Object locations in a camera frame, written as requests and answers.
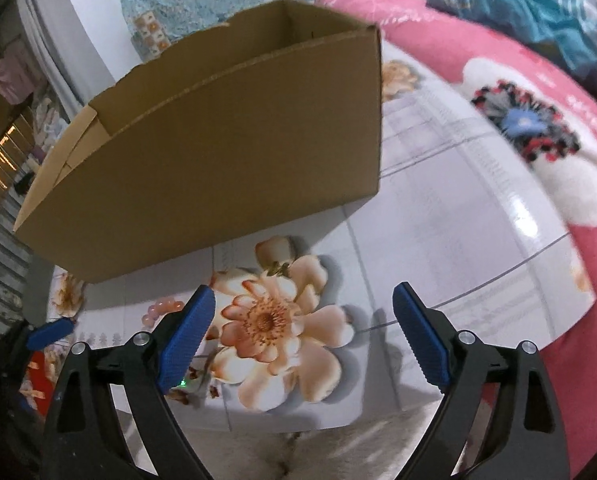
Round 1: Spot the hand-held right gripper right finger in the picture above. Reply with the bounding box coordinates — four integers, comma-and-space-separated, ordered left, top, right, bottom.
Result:
391, 281, 572, 480

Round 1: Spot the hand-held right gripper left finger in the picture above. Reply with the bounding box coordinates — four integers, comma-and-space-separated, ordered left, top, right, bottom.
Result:
39, 284, 218, 480

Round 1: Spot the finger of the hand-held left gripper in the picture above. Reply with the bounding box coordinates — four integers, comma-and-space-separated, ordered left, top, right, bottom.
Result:
26, 316, 77, 352

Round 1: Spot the pink bead bracelet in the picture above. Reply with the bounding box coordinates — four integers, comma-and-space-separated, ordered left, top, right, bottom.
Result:
142, 298, 185, 330

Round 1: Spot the brown cardboard box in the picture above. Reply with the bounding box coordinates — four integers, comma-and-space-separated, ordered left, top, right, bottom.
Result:
13, 0, 381, 285

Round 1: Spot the floral checked table cover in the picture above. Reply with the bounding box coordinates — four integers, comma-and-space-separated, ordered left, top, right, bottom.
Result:
48, 35, 596, 433

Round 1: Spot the white fleece blanket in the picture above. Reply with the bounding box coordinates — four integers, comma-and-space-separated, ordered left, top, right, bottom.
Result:
128, 400, 444, 480

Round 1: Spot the hanging pink garment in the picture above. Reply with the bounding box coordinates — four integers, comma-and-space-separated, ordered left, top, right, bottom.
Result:
0, 40, 36, 106

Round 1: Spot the pink floral blanket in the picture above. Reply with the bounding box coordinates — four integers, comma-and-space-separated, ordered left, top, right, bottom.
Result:
315, 0, 597, 480

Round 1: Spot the blue printed quilt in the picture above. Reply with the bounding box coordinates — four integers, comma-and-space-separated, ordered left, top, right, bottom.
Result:
425, 0, 597, 91

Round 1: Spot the teal floral wall cloth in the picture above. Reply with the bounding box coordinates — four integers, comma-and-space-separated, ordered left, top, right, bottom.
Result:
116, 0, 284, 56

